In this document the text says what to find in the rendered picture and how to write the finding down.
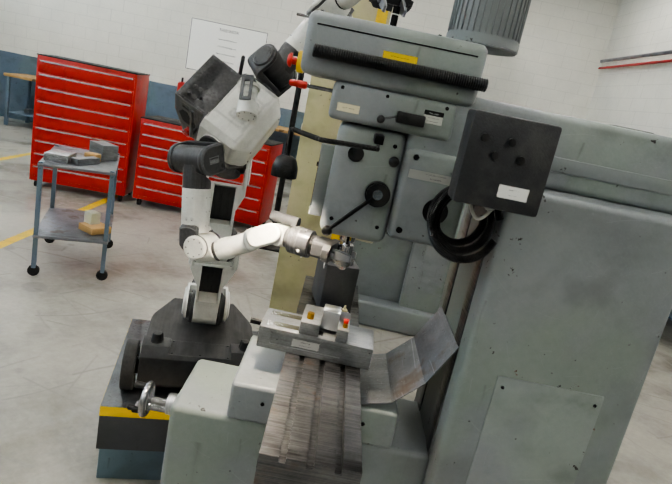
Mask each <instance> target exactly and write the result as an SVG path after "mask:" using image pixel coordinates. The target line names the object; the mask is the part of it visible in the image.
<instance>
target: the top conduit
mask: <svg viewBox="0 0 672 484"><path fill-rule="evenodd" d="M312 56H313V57H314V56H315V57H317V58H322V59H323V58H324V59H327V60H328V59H329V60H331V61H336V62H337V61H338V62H341V63H342V62H343V63H345V64H346V63H347V64H350V65H351V64H352V65H357V66H359V67H360V66H361V67H366V68H371V69H372V68H373V69H375V70H380V71H381V70H382V71H385V72H389V73H390V72H391V73H394V74H395V73H396V74H398V75H399V74H400V75H403V76H404V75H405V76H410V77H412V78H413V77H414V78H419V79H424V80H425V79H426V80H428V81H433V82H434V81H435V82H437V83H442V84H443V83H444V84H447V85H451V86H452V85H453V86H456V87H457V86H458V87H463V88H465V89H466V88H467V89H472V90H473V89H474V91H475V90H476V91H481V92H482V91H483V92H485V91H486V90H487V87H488V83H489V80H488V79H485V78H484V79H483V78H481V77H480V78H479V77H476V76H475V77H474V76H470V75H467V74H466V75H465V74H460V73H456V72H453V71H452V72H451V71H446V70H445V71H444V69H443V70H442V69H437V68H436V69H435V68H432V67H431V68H430V67H428V66H423V65H422V66H421V65H418V64H417V65H416V64H414V63H413V64H412V63H409V62H408V63H407V62H402V61H400V60H399V61H398V60H393V59H388V58H387V59H386V57H385V58H384V57H379V56H378V57H377V56H374V55H373V56H372V55H370V54H365V53H364V54H363V53H360V52H359V53H358V52H356V51H355V52H354V51H351V50H350V51H349V50H344V49H342V48H341V49H340V48H337V47H336V48H335V47H330V46H329V47H328V45H327V46H326V45H321V44H316V43H315V44H314V47H313V52H312Z"/></svg>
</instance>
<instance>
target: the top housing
mask: <svg viewBox="0 0 672 484"><path fill-rule="evenodd" d="M315 43H316V44H321V45H326V46H327V45H328V47H329V46H330V47H335V48H336V47H337V48H340V49H341V48H342V49H344V50H349V51H350V50H351V51H354V52H355V51H356V52H358V53H359V52H360V53H363V54H364V53H365V54H370V55H372V56H373V55H374V56H377V57H378V56H379V57H384V58H385V57H386V59H387V58H388V59H393V60H398V61H399V60H400V61H402V62H407V63H408V62H409V63H412V64H413V63H414V64H416V65H417V64H418V65H421V66H422V65H423V66H428V67H430V68H431V67H432V68H435V69H436V68H437V69H442V70H443V69H444V71H445V70H446V71H451V72H452V71H453V72H456V73H460V74H465V75H466V74H467V75H470V76H474V77H475V76H476V77H479V78H480V77H481V78H482V74H483V70H484V66H485V62H486V58H487V53H488V51H487V48H486V47H485V46H484V45H482V44H478V43H473V42H468V41H463V40H459V39H454V38H449V37H444V36H442V35H440V34H439V35H435V34H430V33H425V32H420V31H416V30H411V29H406V28H401V27H396V26H392V25H387V24H382V23H377V22H373V21H368V20H363V19H358V18H353V17H349V16H344V15H339V14H334V13H330V12H325V11H324V10H315V11H313V12H312V13H311V14H310V16H309V20H308V26H307V31H306V37H305V43H304V48H303V54H302V60H301V69H302V71H303V72H304V73H306V74H309V75H311V76H314V77H318V78H323V79H328V80H333V81H344V82H349V83H354V84H359V85H363V86H368V87H373V88H378V89H383V90H388V91H392V92H397V93H402V94H407V95H412V96H417V97H422V98H427V99H432V100H437V101H442V102H446V103H451V104H456V105H461V106H466V107H469V106H471V105H473V104H474V103H475V101H476V97H477V93H478V91H476V90H475V91H474V89H473V90H472V89H467V88H466V89H465V88H463V87H458V86H457V87H456V86H453V85H452V86H451V85H447V84H444V83H443V84H442V83H437V82H435V81H434V82H433V81H428V80H426V79H425V80H424V79H419V78H414V77H413V78H412V77H410V76H405V75H404V76H403V75H400V74H399V75H398V74H396V73H395V74H394V73H391V72H390V73H389V72H385V71H382V70H381V71H380V70H375V69H373V68H372V69H371V68H366V67H361V66H360V67H359V66H357V65H352V64H351V65H350V64H347V63H346V64H345V63H343V62H342V63H341V62H338V61H337V62H336V61H331V60H329V59H328V60H327V59H324V58H323V59H322V58H317V57H315V56H314V57H313V56H312V52H313V47H314V44H315Z"/></svg>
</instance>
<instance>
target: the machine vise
mask: <svg viewBox="0 0 672 484"><path fill-rule="evenodd" d="M302 316H303V315H301V314H296V313H292V312H287V311H283V310H278V309H273V308H269V309H268V311H267V312H266V314H265V316H264V318H263V320H262V322H261V324H260V326H259V332H258V337H257V343H256V345H257V346H260V347H265V348H269V349H274V350H279V351H283V352H288V353H292V354H297V355H302V356H306V357H311V358H315V359H320V360H324V361H329V362H334V363H338V364H343V365H347V366H352V367H357V368H361V369H366V370H369V367H370V363H371V358H372V354H373V342H374V331H373V330H370V329H366V328H361V327H356V326H352V325H350V318H351V313H347V312H342V311H341V313H340V318H339V323H338V327H337V332H336V331H331V330H327V329H322V328H320V331H319V335H318V337H314V336H310V335H305V334H300V333H299V327H300V322H301V319H302ZM344 319H349V325H348V328H343V323H344Z"/></svg>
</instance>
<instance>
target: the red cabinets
mask: <svg viewBox="0 0 672 484"><path fill-rule="evenodd" d="M37 55H38V56H37V71H36V86H35V101H34V116H33V130H32V145H31V160H30V175H29V179H31V180H34V186H37V174H38V166H37V163H38V161H40V160H41V159H42V158H43V157H44V152H46V151H49V150H51V149H52V148H53V147H54V146H55V144H57V145H59V146H63V147H70V148H77V149H84V150H89V146H90V140H93V141H106V142H109V143H111V144H114V145H116V146H119V149H118V153H120V154H119V155H120V158H119V164H118V173H117V183H116V192H115V195H118V201H122V198H123V196H125V195H127V194H128V195H131V194H132V191H133V198H137V201H136V204H138V205H140V204H141V202H142V200H146V201H151V202H156V203H160V204H165V205H170V206H175V207H179V208H182V179H183V173H176V172H173V171H172V170H171V169H170V168H169V165H168V162H167V154H168V151H169V149H170V147H171V146H172V145H173V144H175V143H179V142H183V141H188V140H194V139H193V138H191V137H186V136H185V135H184V134H183V133H182V130H183V129H182V126H181V123H180V120H178V119H173V118H168V117H163V116H159V115H157V116H145V112H146V103H147V94H148V86H149V77H150V74H145V73H141V72H136V71H131V70H126V69H121V68H116V67H111V66H106V65H101V64H96V63H91V62H86V61H81V60H76V59H72V58H67V57H62V56H56V55H48V54H39V53H37ZM283 144H284V143H283V142H279V141H274V140H270V139H267V140H266V142H265V143H264V145H263V146H262V148H261V149H260V150H259V152H258V153H257V154H256V155H255V156H254V158H253V160H252V167H251V175H250V181H249V185H247V187H246V194H245V197H244V199H243V200H242V202H241V203H240V205H239V206H238V208H237V209H236V211H235V216H234V221H237V222H241V223H245V224H249V225H252V228H253V227H256V226H259V225H261V224H262V225H263V224H265V222H266V221H267V220H268V219H269V216H270V213H271V211H272V205H273V200H274V194H275V188H276V182H277V177H275V176H272V175H271V169H272V164H273V162H274V160H275V159H276V157H277V156H279V155H281V154H282V148H283ZM243 177H244V174H240V177H239V178H237V179H232V180H230V179H223V178H220V177H218V176H216V175H213V176H209V179H210V180H211V181H217V182H223V183H229V184H235V185H242V183H243ZM109 179H110V175H104V174H96V173H89V172H81V171H73V170H66V169H57V182H56V184H59V185H64V186H70V187H75V188H81V189H86V190H92V191H98V192H103V193H108V189H109Z"/></svg>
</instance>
